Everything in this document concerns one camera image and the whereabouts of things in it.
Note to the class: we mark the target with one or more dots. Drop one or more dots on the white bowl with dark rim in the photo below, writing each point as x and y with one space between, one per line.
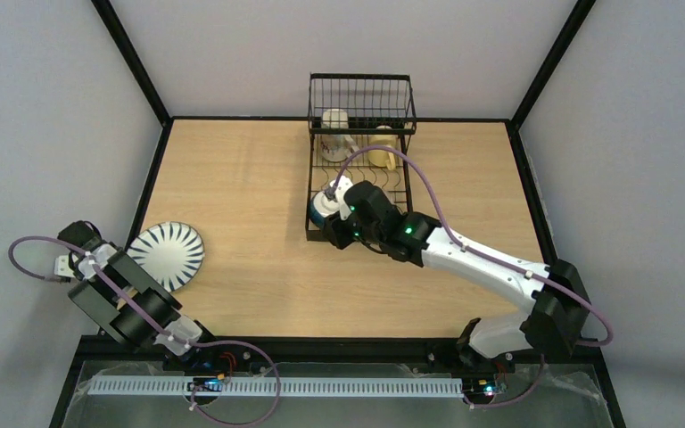
322 207

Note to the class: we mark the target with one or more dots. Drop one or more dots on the black wire dish rack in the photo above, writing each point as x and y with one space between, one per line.
370 100

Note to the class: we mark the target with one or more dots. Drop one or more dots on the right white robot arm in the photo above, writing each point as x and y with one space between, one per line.
549 299

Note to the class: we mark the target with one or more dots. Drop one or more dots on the yellow ceramic mug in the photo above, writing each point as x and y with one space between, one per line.
383 158

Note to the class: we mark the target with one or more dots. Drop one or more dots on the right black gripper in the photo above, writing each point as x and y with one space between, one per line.
335 231

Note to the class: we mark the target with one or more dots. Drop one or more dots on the seashell pattern ceramic mug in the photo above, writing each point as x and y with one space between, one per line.
339 145

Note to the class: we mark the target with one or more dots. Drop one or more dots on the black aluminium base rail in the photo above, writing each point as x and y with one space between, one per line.
438 355

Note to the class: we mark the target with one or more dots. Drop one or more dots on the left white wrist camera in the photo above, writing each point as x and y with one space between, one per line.
62 270

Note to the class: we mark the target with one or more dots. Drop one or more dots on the blue striped white plate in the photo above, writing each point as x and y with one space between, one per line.
171 252

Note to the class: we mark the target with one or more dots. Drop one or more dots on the white slotted cable duct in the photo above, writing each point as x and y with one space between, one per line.
291 387

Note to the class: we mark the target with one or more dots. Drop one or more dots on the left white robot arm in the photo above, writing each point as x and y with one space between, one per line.
129 292

